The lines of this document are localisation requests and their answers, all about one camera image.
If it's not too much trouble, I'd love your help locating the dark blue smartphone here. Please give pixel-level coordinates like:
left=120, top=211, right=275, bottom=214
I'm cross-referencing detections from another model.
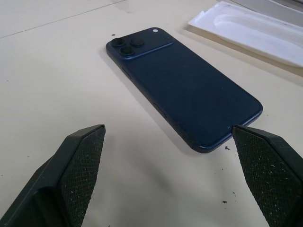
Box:
left=105, top=26, right=264, bottom=154

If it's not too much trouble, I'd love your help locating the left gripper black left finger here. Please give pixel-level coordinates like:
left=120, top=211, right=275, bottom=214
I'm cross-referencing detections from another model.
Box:
left=0, top=124, right=106, bottom=227

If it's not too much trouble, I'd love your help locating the white moulded packaging tray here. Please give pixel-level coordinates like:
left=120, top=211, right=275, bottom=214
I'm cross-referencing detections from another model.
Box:
left=187, top=0, right=303, bottom=78

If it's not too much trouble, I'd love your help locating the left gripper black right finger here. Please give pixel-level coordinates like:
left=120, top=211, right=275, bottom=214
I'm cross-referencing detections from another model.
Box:
left=232, top=124, right=303, bottom=227

